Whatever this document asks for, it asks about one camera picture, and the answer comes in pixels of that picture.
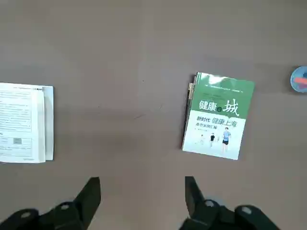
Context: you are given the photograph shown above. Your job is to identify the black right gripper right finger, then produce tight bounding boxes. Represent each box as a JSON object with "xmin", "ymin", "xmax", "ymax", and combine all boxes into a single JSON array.
[{"xmin": 178, "ymin": 176, "xmax": 281, "ymax": 230}]

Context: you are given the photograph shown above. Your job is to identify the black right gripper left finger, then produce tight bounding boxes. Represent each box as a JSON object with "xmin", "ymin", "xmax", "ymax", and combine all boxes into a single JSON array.
[{"xmin": 0, "ymin": 177, "xmax": 101, "ymax": 230}]

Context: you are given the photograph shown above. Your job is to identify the green and white book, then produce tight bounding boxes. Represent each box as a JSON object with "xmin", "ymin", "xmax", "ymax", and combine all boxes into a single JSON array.
[{"xmin": 180, "ymin": 71, "xmax": 255, "ymax": 161}]

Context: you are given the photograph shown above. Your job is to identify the white and blue paperback book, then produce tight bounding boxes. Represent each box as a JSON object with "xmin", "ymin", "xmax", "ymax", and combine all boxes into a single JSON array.
[{"xmin": 0, "ymin": 82, "xmax": 55, "ymax": 165}]

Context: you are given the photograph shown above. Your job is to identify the pale blue pen cup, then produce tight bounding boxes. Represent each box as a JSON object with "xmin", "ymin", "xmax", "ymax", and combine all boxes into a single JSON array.
[{"xmin": 290, "ymin": 66, "xmax": 307, "ymax": 93}]

